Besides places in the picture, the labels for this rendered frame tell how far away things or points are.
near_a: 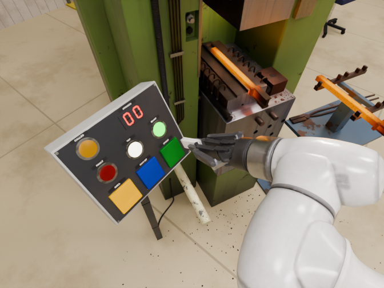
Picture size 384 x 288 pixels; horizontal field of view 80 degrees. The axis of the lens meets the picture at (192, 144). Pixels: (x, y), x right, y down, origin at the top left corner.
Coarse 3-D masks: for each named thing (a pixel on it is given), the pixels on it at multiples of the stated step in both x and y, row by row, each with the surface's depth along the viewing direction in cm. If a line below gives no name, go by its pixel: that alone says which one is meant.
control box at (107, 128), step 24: (144, 96) 66; (96, 120) 58; (120, 120) 62; (144, 120) 67; (168, 120) 73; (72, 144) 55; (96, 144) 58; (120, 144) 63; (144, 144) 68; (72, 168) 56; (96, 168) 60; (120, 168) 64; (168, 168) 76; (96, 192) 60; (144, 192) 70; (120, 216) 66
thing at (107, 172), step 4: (104, 168) 61; (108, 168) 61; (112, 168) 62; (100, 172) 60; (104, 172) 61; (108, 172) 61; (112, 172) 62; (100, 176) 60; (104, 176) 61; (108, 176) 62; (112, 176) 62; (104, 180) 61; (108, 180) 62
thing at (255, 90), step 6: (216, 48) 114; (216, 54) 112; (222, 54) 111; (222, 60) 109; (228, 60) 108; (228, 66) 106; (234, 66) 105; (234, 72) 103; (240, 72) 102; (240, 78) 101; (246, 78) 100; (246, 84) 98; (252, 84) 97; (252, 90) 95; (258, 90) 93; (252, 96) 97; (258, 96) 94; (264, 96) 91; (258, 102) 95; (264, 102) 92
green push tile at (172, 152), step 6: (174, 138) 75; (168, 144) 74; (174, 144) 75; (162, 150) 72; (168, 150) 74; (174, 150) 76; (180, 150) 77; (162, 156) 73; (168, 156) 74; (174, 156) 76; (180, 156) 78; (168, 162) 74; (174, 162) 76
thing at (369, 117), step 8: (320, 80) 105; (328, 80) 104; (328, 88) 102; (336, 88) 100; (336, 96) 100; (344, 96) 97; (352, 104) 94; (368, 112) 91; (368, 120) 90; (376, 120) 89; (376, 128) 88
